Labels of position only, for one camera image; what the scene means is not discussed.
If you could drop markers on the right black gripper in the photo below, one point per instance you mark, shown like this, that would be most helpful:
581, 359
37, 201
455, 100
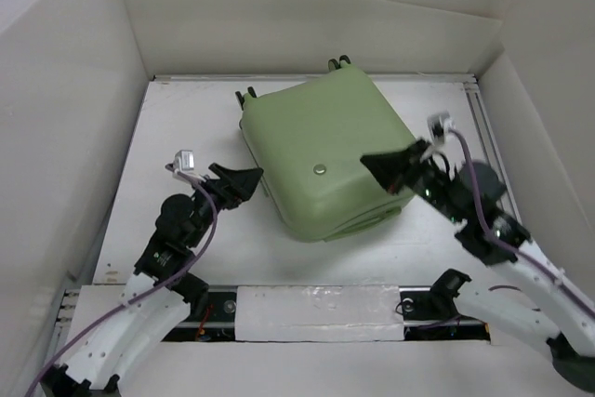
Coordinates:
391, 167

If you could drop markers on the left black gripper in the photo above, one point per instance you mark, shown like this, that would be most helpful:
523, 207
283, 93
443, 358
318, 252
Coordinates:
241, 183

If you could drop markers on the light green suitcase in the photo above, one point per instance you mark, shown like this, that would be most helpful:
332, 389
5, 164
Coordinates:
309, 139

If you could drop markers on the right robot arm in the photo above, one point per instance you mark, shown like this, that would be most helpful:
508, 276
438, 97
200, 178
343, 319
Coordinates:
560, 325

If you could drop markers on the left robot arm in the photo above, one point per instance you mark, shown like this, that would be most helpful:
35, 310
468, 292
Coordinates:
161, 291

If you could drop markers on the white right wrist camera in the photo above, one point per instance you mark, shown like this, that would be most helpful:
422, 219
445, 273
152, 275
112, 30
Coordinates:
440, 126

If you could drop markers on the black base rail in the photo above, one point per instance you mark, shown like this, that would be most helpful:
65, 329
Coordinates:
323, 314

